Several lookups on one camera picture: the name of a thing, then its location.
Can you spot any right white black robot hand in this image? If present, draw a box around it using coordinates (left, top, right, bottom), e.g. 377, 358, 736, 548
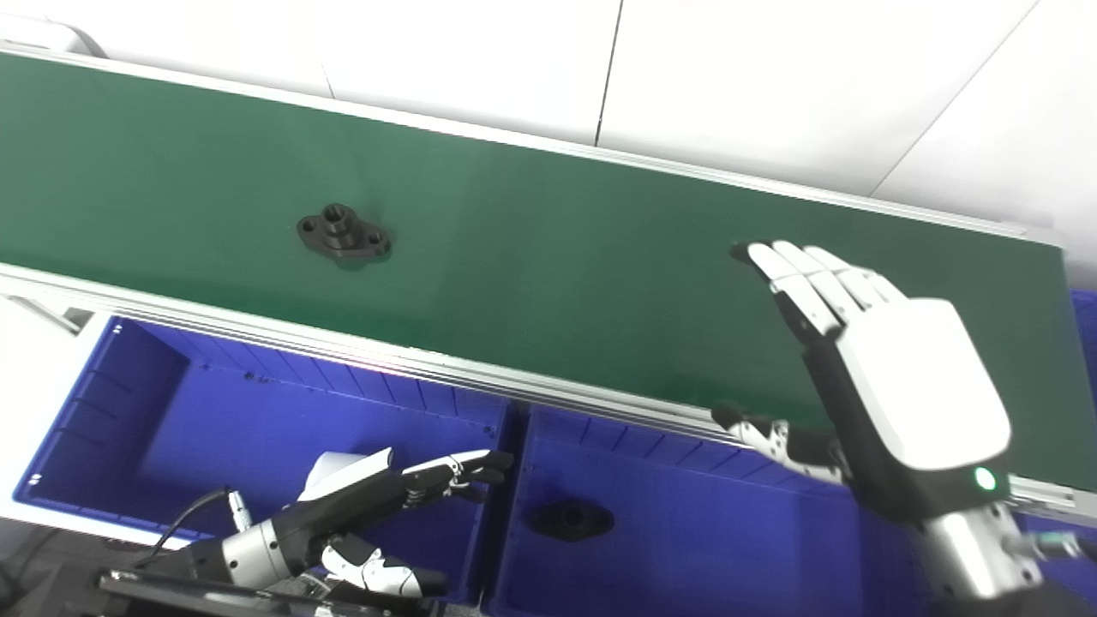
711, 240, 1014, 526

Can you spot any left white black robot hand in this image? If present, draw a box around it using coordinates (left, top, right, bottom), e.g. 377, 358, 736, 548
287, 447, 515, 599

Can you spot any black flange part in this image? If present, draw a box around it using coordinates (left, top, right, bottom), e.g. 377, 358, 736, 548
525, 500, 616, 543
296, 202, 394, 263

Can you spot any white plastic part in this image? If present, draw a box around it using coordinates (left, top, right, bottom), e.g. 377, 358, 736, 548
300, 451, 361, 501

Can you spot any green conveyor belt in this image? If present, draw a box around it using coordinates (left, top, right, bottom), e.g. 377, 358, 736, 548
0, 53, 1097, 492
0, 43, 1097, 528

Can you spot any blue plastic bin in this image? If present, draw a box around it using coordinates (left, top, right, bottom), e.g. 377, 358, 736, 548
13, 315, 520, 606
484, 404, 948, 617
1018, 290, 1097, 617

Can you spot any white conveyor motor housing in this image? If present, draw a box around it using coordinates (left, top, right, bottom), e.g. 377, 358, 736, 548
0, 15, 109, 59

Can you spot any black robot torso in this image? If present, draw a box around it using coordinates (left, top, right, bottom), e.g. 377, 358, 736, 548
96, 569, 448, 617

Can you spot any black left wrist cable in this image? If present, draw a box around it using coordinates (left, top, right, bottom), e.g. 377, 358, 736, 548
135, 486, 255, 568

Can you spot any aluminium conveyor support bracket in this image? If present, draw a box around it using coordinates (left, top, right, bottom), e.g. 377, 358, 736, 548
0, 293, 95, 337

